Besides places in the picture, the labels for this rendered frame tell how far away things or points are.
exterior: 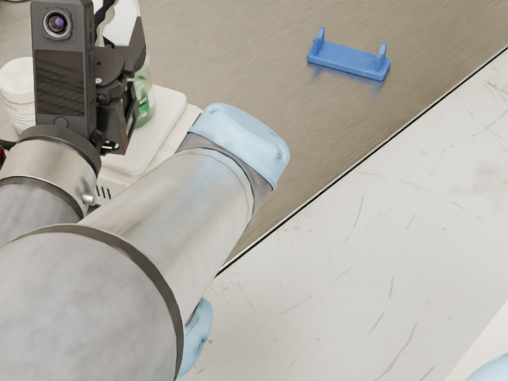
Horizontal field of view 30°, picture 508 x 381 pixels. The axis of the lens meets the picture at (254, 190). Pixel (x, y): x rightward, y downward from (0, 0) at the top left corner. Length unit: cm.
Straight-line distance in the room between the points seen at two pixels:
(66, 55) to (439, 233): 46
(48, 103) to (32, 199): 10
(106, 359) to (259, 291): 65
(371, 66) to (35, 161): 55
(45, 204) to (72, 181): 4
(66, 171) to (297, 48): 53
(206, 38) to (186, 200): 72
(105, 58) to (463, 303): 44
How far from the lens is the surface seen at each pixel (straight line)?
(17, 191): 73
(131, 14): 87
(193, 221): 51
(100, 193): 103
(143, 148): 99
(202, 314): 74
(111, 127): 83
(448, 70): 120
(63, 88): 78
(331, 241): 102
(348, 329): 96
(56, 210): 73
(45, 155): 75
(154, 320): 37
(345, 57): 119
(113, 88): 81
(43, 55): 78
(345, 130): 112
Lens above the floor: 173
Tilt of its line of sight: 52 degrees down
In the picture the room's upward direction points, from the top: 3 degrees counter-clockwise
